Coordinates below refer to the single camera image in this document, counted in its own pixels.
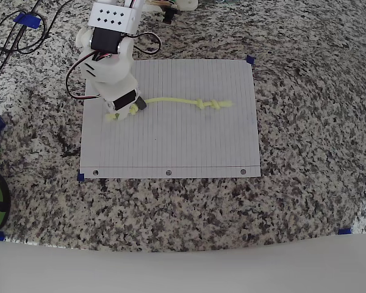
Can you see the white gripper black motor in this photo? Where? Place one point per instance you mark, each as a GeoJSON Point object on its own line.
{"type": "Point", "coordinates": [124, 103]}

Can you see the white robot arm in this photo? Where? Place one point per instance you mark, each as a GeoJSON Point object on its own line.
{"type": "Point", "coordinates": [113, 15]}

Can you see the lined paper sheet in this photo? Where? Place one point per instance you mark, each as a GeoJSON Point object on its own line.
{"type": "Point", "coordinates": [186, 137]}

